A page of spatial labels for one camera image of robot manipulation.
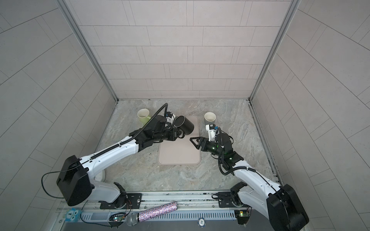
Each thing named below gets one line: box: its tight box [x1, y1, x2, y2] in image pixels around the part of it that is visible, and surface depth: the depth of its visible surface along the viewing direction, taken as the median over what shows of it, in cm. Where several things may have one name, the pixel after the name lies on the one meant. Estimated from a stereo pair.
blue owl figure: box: [63, 207, 82, 223], surface depth 67 cm
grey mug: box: [204, 111, 217, 126], surface depth 96 cm
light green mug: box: [136, 108, 152, 127], surface depth 98 cm
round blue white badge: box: [197, 217, 206, 228], surface depth 67 cm
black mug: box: [174, 115, 195, 139], surface depth 81 cm
